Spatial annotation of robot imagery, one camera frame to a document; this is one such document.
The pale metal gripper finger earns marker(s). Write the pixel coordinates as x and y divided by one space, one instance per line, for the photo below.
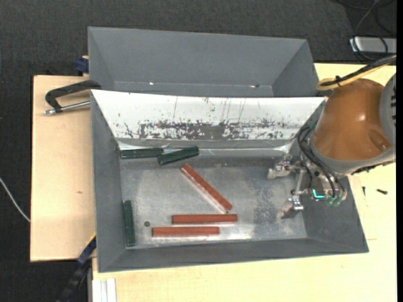
280 170
292 207

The small black screw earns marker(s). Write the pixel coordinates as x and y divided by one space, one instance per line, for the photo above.
382 191

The red-brown flat block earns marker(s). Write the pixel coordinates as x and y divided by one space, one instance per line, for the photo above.
185 231
204 219
206 188

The grey metal bin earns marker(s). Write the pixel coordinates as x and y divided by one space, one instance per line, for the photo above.
195 197

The dark green flat block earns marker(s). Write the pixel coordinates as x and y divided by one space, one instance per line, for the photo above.
129 223
178 155
141 153

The pale flat board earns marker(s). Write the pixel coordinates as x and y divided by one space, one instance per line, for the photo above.
61 175

